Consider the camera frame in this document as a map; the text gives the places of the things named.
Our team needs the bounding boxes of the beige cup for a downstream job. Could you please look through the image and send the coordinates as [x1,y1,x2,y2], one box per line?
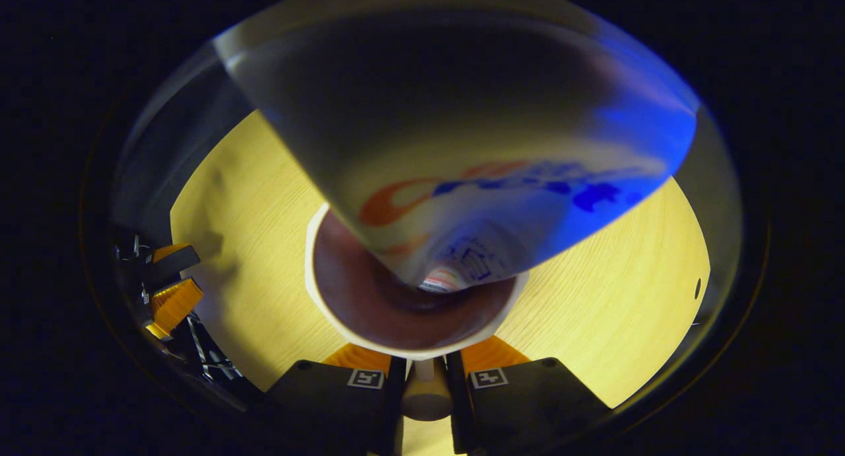
[304,203,531,423]

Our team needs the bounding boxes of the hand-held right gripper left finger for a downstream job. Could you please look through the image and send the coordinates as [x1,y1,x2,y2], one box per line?
[267,342,407,456]

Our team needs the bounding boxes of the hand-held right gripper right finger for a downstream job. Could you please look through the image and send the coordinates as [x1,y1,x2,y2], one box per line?
[445,337,612,456]

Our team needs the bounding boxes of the white toothpaste tube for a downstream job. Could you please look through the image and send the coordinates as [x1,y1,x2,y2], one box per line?
[213,0,702,296]

